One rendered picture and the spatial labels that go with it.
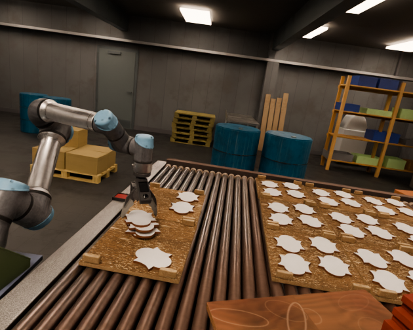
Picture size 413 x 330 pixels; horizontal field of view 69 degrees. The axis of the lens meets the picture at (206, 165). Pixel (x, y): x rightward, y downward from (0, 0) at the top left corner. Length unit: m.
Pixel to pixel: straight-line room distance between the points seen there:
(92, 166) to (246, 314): 3.87
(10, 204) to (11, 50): 9.32
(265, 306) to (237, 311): 0.08
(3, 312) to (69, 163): 3.75
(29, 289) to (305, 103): 8.39
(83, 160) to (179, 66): 4.92
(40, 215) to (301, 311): 0.97
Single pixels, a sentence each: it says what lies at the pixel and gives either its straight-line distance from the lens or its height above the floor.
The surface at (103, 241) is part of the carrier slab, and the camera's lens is 1.26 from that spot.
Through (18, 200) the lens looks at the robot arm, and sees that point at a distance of 1.24.
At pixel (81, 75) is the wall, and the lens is 9.45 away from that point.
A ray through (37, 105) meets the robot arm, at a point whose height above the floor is 1.40.
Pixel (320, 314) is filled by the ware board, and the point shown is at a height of 1.04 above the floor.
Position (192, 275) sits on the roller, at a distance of 1.12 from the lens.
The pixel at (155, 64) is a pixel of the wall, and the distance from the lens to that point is 8.81.
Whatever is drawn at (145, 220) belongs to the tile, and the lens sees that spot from 1.29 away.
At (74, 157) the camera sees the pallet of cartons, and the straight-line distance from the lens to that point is 4.61.
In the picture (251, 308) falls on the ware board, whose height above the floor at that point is 1.04.
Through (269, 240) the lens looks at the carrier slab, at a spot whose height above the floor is 0.94.
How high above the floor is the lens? 1.57
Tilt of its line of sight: 15 degrees down
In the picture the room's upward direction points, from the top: 8 degrees clockwise
